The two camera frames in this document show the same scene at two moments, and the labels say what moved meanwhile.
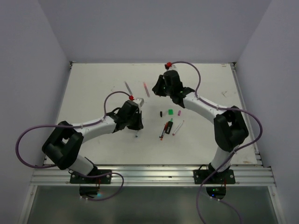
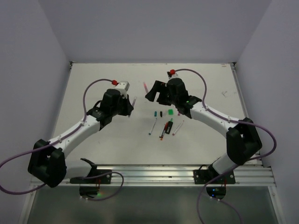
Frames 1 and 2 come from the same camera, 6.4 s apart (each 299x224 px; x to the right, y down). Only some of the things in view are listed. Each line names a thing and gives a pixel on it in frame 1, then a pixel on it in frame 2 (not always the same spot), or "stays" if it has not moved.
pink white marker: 178,128 stays
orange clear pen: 165,129 stays
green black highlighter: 169,127 stays
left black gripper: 138,125 -> 128,108
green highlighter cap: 170,112 stays
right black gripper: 157,87 -> 159,86
